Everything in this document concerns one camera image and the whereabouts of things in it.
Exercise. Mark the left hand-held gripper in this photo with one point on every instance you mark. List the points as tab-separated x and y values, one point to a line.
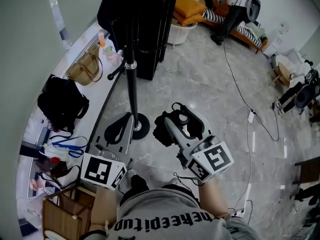
97	171

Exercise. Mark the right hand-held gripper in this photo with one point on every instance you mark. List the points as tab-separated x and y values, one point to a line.
212	159

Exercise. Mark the black cloth bundle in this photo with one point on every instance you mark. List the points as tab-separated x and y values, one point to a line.
162	131

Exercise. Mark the black scooter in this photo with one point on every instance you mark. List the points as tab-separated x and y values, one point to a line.
132	96

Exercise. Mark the person's right forearm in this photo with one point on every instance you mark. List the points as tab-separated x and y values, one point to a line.
213	199

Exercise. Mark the person's left forearm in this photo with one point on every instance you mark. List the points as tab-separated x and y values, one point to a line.
105	209

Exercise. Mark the person's grey shoe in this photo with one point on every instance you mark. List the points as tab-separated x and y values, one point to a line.
130	174
173	181

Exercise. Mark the white window sill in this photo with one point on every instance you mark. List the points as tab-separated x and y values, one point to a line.
100	91

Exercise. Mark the white power strip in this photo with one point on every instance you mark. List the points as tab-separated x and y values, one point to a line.
250	116

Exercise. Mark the black backpack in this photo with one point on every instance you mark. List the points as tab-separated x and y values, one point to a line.
60	101

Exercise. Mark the dark brown bag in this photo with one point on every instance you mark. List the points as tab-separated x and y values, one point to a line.
57	170

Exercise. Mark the tan woven tote bag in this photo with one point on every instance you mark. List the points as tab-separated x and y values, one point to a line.
83	69

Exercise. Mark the pink plastic bag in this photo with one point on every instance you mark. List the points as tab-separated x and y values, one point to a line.
112	55

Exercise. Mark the person's grey t-shirt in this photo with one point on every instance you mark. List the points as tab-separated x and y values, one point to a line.
162	201

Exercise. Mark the pink soft item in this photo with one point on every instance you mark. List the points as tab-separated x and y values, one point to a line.
37	184

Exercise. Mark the orange drink bottle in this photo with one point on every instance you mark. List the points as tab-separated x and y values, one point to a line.
101	39

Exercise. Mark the orange daybed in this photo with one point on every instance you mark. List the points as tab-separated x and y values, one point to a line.
237	36

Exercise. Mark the wooden chair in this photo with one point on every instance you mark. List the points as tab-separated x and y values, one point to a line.
57	214

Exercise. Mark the orange cushion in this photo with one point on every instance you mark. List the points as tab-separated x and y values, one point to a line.
188	6
190	21
221	7

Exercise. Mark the light wooden stool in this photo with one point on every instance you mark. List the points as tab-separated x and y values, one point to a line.
283	71

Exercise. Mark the striped blanket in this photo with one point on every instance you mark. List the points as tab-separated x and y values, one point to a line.
212	15

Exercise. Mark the white plate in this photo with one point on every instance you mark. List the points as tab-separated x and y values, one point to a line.
51	235

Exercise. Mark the dark wooden table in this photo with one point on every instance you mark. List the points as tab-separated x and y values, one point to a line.
308	169

